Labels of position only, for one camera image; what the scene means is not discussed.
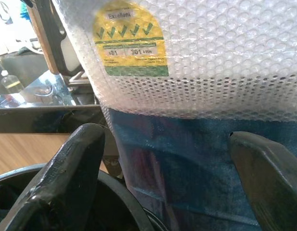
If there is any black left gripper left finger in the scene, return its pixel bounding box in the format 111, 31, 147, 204
0, 122, 106, 231

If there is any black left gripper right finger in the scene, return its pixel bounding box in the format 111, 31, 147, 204
228, 131, 297, 231

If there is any light wooden panel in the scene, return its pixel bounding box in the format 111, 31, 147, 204
0, 133, 110, 176

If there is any black round laundry basket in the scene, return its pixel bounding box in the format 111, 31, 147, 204
0, 163, 168, 231

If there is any clear glass mug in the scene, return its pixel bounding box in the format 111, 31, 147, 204
30, 83, 55, 104

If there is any blue woven plastic sheet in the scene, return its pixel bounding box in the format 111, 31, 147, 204
107, 108, 297, 231

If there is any clear plastic bottle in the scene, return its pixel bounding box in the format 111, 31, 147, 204
0, 69, 25, 95

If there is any bubble-wrapped white appliance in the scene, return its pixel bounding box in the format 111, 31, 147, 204
51, 0, 297, 123

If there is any wooden chair with black back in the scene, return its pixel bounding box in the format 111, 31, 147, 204
26, 0, 86, 77

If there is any yellow green energy label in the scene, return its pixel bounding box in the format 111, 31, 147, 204
92, 1, 170, 77

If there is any bright blue cloth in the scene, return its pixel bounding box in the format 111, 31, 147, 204
20, 0, 34, 23

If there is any glass table with dark frame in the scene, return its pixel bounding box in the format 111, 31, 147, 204
0, 69, 109, 134

